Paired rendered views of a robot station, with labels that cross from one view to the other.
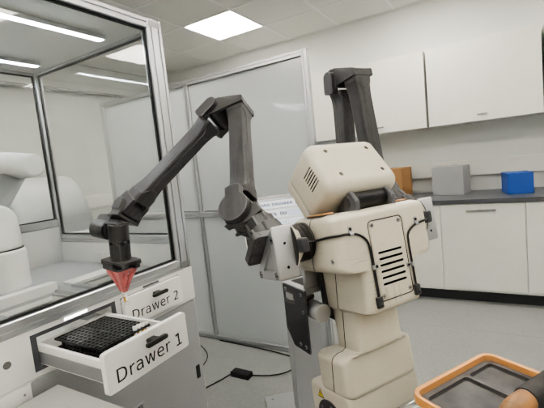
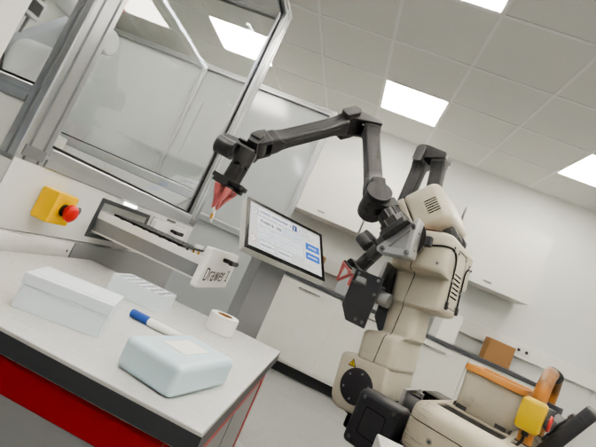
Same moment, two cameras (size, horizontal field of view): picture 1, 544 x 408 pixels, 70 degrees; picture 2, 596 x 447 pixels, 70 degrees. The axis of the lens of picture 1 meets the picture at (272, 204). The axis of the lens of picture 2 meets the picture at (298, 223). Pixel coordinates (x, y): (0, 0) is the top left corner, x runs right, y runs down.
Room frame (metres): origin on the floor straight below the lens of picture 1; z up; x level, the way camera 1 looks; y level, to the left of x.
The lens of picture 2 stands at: (-0.17, 0.72, 0.97)
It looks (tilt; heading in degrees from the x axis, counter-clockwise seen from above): 5 degrees up; 338
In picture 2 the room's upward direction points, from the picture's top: 24 degrees clockwise
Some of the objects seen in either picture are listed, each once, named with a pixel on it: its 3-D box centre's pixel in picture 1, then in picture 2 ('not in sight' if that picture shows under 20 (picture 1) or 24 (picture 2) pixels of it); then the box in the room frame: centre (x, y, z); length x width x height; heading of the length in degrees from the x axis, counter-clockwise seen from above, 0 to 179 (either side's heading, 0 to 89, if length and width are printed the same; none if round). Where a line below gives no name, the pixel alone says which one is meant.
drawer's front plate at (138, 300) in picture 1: (155, 299); (166, 237); (1.48, 0.50, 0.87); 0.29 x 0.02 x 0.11; 149
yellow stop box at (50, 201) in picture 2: not in sight; (56, 207); (0.92, 0.82, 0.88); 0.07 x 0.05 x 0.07; 149
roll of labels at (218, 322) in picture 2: not in sight; (222, 323); (0.80, 0.39, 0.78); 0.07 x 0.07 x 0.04
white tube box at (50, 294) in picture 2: not in sight; (71, 300); (0.55, 0.71, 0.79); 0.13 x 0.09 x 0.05; 79
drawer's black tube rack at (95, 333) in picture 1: (104, 340); (157, 242); (1.15, 0.56, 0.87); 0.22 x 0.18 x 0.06; 59
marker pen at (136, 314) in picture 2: not in sight; (161, 328); (0.64, 0.55, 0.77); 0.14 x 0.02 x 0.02; 54
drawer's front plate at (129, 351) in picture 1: (149, 349); (216, 269); (1.05, 0.39, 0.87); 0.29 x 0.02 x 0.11; 149
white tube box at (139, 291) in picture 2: not in sight; (142, 292); (0.84, 0.58, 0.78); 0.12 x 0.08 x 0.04; 61
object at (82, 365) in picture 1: (102, 342); (153, 243); (1.16, 0.57, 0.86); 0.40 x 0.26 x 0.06; 59
